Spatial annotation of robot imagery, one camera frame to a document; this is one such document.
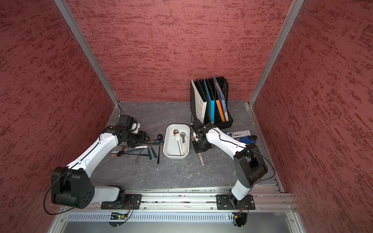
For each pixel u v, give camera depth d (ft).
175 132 3.29
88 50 2.88
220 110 2.94
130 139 2.33
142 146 3.03
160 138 3.19
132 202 2.64
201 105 2.74
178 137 3.19
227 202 2.43
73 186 1.33
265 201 2.49
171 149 3.07
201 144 2.38
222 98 2.77
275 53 2.94
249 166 1.49
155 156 2.97
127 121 2.20
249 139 3.19
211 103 2.67
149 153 3.02
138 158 2.94
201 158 2.72
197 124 2.33
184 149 3.02
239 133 3.29
